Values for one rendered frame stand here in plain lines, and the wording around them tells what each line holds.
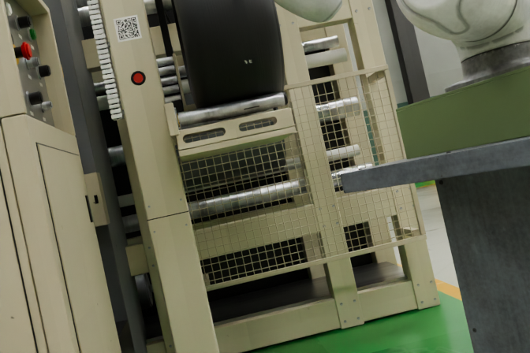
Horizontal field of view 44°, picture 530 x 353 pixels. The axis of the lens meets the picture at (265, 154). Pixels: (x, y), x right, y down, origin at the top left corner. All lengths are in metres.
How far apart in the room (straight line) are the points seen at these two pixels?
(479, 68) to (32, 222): 0.90
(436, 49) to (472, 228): 10.99
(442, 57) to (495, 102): 11.05
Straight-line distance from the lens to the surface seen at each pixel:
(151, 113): 2.06
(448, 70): 12.22
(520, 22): 1.26
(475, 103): 1.20
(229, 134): 1.95
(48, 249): 1.34
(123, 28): 2.12
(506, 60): 1.26
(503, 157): 1.05
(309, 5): 1.55
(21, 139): 1.35
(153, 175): 2.05
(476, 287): 1.31
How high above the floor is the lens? 0.68
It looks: 2 degrees up
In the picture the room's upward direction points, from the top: 12 degrees counter-clockwise
